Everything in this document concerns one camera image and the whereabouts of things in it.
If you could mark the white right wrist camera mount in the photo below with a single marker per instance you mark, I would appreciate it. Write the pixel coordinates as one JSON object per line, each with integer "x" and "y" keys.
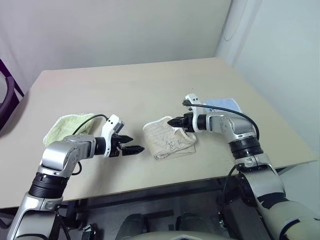
{"x": 193, "y": 98}

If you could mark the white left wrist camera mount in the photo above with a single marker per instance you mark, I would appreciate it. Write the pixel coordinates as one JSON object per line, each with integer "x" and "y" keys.
{"x": 110, "y": 125}

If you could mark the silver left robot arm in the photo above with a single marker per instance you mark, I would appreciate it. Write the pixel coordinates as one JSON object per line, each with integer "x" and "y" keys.
{"x": 65, "y": 152}

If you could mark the light blue folded towel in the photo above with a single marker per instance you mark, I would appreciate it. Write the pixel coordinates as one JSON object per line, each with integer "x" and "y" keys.
{"x": 223, "y": 103}

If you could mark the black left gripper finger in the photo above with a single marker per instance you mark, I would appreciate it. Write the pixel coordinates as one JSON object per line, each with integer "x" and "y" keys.
{"x": 132, "y": 150}
{"x": 125, "y": 139}

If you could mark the purple chair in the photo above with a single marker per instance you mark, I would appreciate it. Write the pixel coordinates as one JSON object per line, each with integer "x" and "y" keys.
{"x": 11, "y": 100}

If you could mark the dark rounded shape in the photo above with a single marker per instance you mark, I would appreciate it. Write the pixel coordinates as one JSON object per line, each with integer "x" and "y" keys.
{"x": 133, "y": 222}

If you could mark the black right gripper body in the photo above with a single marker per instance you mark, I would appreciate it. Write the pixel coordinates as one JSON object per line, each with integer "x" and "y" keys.
{"x": 188, "y": 122}

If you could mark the beige towel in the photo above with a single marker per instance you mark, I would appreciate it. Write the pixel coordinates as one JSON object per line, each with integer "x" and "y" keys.
{"x": 170, "y": 142}

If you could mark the black table frame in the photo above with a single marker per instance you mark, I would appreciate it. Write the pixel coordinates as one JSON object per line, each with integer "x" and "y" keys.
{"x": 150, "y": 193}

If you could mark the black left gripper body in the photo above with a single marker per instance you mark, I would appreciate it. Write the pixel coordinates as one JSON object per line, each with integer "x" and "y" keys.
{"x": 115, "y": 146}

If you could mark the light green towel white trim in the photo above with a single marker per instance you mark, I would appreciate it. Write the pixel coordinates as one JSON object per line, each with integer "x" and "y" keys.
{"x": 67, "y": 123}

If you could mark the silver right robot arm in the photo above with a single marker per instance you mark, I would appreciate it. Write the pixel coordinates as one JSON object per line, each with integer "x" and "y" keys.
{"x": 240, "y": 127}

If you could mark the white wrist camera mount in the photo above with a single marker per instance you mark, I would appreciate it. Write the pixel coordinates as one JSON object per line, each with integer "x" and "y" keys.
{"x": 110, "y": 125}
{"x": 193, "y": 98}

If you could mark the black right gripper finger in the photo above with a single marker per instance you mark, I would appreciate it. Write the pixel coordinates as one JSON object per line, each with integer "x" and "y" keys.
{"x": 178, "y": 119}
{"x": 178, "y": 124}

